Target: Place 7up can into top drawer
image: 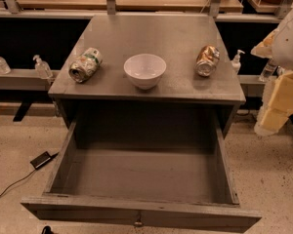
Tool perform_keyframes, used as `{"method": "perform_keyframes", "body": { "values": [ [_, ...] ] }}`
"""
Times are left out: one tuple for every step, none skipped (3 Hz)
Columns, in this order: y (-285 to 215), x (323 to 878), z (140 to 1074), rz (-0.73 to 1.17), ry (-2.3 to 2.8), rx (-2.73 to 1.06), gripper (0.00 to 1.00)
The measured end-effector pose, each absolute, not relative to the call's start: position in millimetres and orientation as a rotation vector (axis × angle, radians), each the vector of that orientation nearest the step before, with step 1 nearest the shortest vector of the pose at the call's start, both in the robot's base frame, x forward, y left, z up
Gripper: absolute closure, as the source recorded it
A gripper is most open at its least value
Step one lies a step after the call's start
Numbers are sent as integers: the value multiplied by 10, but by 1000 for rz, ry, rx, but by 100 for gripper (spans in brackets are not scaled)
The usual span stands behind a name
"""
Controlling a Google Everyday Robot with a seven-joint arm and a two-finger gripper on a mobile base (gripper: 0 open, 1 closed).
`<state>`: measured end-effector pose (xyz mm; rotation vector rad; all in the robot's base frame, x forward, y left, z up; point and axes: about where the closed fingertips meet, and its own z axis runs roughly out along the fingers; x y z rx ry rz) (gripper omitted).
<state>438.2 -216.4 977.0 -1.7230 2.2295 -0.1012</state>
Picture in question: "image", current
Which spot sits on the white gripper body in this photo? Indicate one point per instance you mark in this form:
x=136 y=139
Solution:
x=290 y=48

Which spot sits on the white pump bottle right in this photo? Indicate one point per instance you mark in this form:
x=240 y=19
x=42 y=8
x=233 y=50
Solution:
x=235 y=62

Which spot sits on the green 7up can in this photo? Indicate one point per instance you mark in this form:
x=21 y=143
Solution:
x=85 y=65

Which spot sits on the clear plastic water bottle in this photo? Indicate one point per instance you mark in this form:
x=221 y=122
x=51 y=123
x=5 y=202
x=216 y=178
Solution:
x=268 y=70

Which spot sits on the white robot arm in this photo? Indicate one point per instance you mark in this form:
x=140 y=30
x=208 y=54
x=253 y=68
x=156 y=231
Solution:
x=282 y=51

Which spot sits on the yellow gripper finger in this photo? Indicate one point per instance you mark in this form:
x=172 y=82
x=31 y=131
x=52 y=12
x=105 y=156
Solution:
x=280 y=103
x=269 y=122

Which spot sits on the white bowl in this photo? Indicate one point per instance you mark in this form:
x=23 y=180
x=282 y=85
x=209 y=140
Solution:
x=145 y=70

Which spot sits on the black power adapter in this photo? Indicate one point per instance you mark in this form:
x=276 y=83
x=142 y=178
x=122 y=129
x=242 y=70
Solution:
x=41 y=160

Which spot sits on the grey metal shelf rail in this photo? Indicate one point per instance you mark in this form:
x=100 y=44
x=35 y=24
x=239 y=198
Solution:
x=23 y=80

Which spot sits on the open grey top drawer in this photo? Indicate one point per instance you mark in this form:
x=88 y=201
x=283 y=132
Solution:
x=172 y=172

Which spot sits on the grey cabinet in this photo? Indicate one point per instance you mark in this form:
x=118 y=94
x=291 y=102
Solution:
x=179 y=58

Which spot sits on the orange crushed soda can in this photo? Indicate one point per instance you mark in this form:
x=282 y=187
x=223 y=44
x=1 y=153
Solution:
x=207 y=61

